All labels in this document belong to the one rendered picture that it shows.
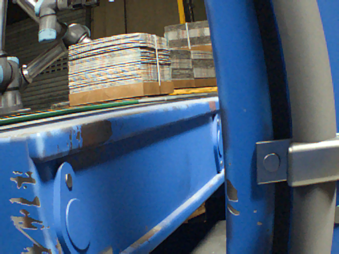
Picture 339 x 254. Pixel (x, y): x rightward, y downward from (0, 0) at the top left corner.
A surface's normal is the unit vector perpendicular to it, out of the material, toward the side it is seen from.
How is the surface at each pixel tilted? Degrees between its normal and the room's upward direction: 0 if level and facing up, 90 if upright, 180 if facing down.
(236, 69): 90
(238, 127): 90
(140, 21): 90
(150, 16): 90
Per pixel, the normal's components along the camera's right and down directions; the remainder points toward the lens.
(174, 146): 0.96, -0.07
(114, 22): -0.26, 0.07
